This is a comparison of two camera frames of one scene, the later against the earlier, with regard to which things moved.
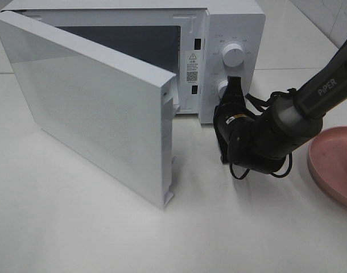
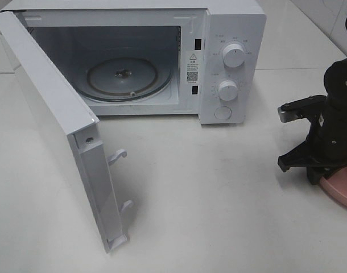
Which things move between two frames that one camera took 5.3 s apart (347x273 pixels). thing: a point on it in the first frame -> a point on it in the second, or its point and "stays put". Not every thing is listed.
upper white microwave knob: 233,55 stays put
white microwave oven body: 201,43 stays put
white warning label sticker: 193,67 stays put
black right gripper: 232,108 -> 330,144
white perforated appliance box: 116,112 -> 68,123
